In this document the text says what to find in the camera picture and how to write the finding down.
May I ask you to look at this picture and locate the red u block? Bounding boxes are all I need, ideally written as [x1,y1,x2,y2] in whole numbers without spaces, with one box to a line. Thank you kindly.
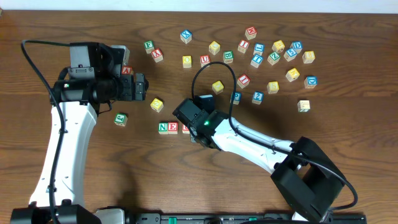
[200,55,211,67]
[182,125,190,134]

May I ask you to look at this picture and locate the red E wooden block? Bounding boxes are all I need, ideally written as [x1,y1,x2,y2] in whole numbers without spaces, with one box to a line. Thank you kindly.
[167,122,178,134]

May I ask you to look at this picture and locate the green N wooden block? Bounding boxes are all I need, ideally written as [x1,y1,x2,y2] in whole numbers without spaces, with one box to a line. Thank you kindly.
[158,122,168,134]

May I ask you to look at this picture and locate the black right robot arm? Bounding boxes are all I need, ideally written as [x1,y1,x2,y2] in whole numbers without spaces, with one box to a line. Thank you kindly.
[173,95,345,222]

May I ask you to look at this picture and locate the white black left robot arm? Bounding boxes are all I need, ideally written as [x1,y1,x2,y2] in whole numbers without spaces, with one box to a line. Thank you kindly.
[10,42,149,223]

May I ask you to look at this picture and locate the red A wooden block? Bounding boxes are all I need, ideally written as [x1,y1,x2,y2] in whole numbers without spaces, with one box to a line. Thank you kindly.
[121,65,134,75]

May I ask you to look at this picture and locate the yellow G wooden block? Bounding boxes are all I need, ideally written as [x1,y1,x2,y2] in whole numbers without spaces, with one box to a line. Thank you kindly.
[150,98,164,113]

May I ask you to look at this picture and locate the red X wooden block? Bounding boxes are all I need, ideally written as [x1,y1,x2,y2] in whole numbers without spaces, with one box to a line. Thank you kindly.
[151,49,164,63]

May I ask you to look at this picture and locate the green F wooden block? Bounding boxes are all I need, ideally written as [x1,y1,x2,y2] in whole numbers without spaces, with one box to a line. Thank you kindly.
[144,40,154,54]

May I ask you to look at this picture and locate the green J wooden block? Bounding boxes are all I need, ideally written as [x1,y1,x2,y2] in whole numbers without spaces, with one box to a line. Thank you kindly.
[114,113,128,126]

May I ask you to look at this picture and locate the yellow block left middle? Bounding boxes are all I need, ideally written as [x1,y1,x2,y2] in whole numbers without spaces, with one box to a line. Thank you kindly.
[182,55,192,68]

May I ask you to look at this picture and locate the yellow Q wooden block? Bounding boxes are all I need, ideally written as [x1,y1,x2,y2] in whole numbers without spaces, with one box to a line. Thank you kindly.
[212,80,224,95]

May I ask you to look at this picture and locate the blue P wooden block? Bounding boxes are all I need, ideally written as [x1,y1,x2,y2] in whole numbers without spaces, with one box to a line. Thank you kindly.
[233,92,241,105]

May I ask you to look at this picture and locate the blue X wooden block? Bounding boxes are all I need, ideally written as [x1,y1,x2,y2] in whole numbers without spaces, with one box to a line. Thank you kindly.
[180,29,192,44]

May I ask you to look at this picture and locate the red I block lower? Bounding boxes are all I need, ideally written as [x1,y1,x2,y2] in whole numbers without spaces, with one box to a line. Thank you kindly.
[237,74,251,88]

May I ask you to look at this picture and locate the red i block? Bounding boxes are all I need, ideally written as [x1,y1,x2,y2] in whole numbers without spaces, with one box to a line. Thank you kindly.
[237,74,251,88]
[238,40,249,54]

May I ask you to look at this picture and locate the blue 2 wooden block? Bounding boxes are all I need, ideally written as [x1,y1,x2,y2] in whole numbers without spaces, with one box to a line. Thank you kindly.
[252,91,264,105]

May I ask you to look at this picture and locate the yellow block upper centre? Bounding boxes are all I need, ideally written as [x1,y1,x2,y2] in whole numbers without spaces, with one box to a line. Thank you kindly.
[209,40,221,55]

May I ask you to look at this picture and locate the green B wooden block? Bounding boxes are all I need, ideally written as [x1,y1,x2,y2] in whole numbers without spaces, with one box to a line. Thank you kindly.
[223,50,234,63]

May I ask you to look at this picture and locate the yellow S wooden block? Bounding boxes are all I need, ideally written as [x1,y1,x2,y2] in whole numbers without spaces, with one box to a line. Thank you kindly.
[267,81,279,94]

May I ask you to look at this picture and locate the blue T wooden block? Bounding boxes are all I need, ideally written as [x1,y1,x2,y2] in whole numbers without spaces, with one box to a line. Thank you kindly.
[251,54,264,68]

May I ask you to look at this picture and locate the red I block upper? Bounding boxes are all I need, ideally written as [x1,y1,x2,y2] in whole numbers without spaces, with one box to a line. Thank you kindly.
[238,40,249,54]

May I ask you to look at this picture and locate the blue L wooden block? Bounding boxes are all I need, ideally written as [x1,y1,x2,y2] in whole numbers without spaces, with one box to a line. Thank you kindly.
[253,43,265,56]

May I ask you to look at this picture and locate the green Z wooden block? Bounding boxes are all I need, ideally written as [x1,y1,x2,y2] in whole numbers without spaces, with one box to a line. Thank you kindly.
[267,52,280,65]

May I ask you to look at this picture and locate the yellow K wooden block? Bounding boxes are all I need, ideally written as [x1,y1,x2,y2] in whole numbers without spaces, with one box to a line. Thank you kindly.
[285,68,300,82]

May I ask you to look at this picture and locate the red block far top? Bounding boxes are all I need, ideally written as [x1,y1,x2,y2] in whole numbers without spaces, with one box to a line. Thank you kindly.
[245,26,257,40]

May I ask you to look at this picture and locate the yellow block upper right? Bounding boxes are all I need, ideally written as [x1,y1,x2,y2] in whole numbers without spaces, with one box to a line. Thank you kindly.
[272,40,285,54]

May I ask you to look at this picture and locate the blue 5 wooden block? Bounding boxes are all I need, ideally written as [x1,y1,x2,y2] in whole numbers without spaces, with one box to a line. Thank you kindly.
[284,48,297,62]

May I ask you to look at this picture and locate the blue D block lower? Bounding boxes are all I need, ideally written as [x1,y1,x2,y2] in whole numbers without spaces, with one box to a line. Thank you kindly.
[304,76,318,89]

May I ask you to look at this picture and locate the blue d block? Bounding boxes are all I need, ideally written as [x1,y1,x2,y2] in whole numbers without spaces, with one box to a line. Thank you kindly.
[304,76,318,89]
[290,41,303,54]

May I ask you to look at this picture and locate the blue D block upper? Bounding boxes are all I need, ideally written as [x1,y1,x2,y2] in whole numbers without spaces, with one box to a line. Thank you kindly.
[290,41,303,54]

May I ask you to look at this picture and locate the yellow 8 wooden block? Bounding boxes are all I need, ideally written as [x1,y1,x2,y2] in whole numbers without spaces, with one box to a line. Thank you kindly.
[302,51,315,64]

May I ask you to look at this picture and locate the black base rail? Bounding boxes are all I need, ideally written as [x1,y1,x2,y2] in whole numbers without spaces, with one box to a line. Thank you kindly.
[93,212,367,224]

